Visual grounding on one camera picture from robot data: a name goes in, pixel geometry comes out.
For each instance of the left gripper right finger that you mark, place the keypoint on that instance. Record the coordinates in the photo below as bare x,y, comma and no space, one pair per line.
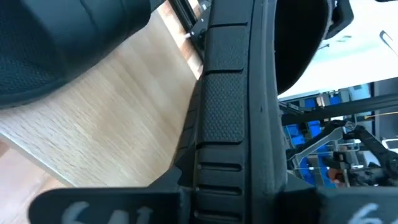
348,207

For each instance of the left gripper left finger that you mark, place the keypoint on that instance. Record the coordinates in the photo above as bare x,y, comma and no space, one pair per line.
109,207

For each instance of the black slide sandal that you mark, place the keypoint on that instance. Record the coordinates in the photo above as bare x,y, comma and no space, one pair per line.
46,46
224,109

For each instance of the wooden shoe shelf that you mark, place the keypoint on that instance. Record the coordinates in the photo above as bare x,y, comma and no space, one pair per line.
109,124

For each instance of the blue storage bin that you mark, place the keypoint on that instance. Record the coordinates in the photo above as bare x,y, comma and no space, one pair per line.
294,135
314,129
323,177

